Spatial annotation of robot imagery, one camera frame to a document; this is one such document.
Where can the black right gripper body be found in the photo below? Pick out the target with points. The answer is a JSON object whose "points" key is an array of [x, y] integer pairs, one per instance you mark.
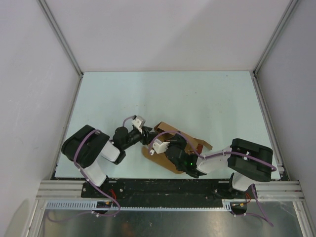
{"points": [[179, 169]]}

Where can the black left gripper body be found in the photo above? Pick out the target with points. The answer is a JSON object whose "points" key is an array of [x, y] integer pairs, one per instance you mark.
{"points": [[135, 136]]}

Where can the brown cardboard paper box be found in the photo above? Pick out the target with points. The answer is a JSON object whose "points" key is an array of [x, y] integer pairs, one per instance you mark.
{"points": [[165, 132]]}

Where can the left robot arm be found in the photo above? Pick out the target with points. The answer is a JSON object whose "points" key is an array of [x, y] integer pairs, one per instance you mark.
{"points": [[87, 146]]}

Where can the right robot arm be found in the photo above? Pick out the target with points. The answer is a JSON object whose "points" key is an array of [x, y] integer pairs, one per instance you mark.
{"points": [[249, 161]]}

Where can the small red packet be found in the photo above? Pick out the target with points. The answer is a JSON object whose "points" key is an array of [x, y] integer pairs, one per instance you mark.
{"points": [[199, 149]]}

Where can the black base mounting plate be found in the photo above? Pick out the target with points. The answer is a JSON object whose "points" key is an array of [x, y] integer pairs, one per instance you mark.
{"points": [[122, 188]]}

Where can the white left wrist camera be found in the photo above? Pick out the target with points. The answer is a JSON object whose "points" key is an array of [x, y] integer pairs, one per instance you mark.
{"points": [[138, 122]]}

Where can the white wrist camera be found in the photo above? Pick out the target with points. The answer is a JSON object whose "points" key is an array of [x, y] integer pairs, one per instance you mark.
{"points": [[158, 147], [138, 122]]}

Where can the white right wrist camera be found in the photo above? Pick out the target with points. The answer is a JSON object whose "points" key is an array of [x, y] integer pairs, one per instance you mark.
{"points": [[158, 147]]}

